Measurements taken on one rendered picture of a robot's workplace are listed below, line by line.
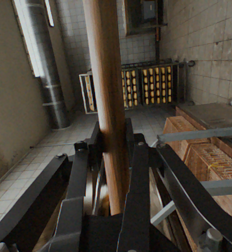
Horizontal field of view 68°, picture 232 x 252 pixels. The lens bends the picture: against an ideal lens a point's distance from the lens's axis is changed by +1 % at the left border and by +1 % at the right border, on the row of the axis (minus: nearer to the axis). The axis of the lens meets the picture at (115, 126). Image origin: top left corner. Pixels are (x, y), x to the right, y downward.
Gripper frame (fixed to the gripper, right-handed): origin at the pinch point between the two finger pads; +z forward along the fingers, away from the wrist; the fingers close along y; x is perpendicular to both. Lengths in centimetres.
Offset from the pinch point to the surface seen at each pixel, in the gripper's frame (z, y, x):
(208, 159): 68, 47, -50
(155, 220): 35, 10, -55
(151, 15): 428, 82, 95
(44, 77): 285, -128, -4
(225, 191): 34, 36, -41
